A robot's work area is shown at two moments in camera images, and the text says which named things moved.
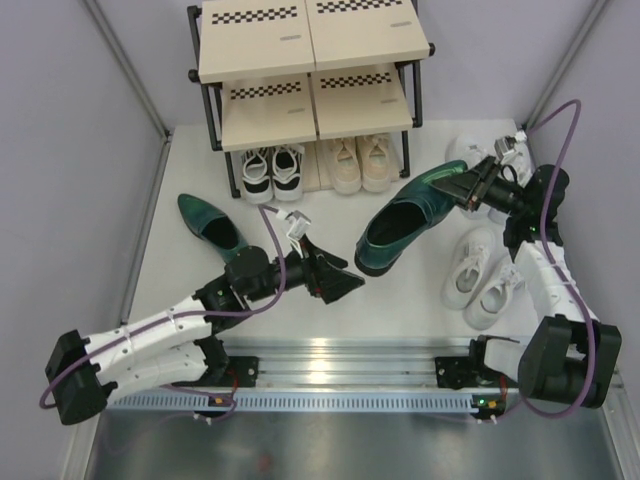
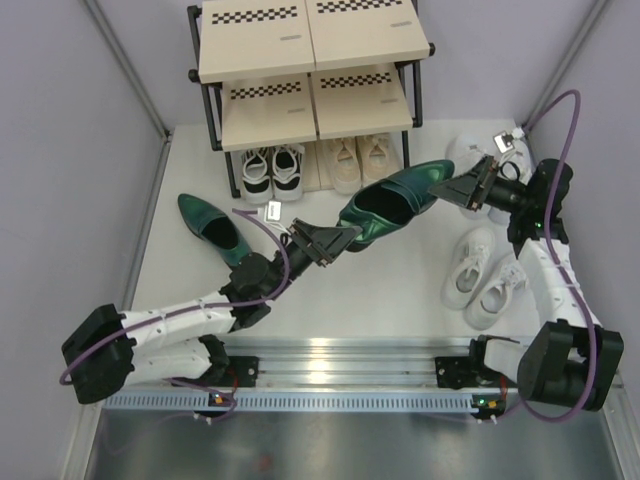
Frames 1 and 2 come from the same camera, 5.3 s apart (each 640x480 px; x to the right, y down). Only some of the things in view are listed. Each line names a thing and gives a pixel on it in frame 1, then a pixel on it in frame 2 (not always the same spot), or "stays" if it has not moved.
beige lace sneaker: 346,173 stays
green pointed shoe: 400,223 → 383,205
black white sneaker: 256,176 stays
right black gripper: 461,186 stays
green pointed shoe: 212,226 stays
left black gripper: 331,285 → 337,238
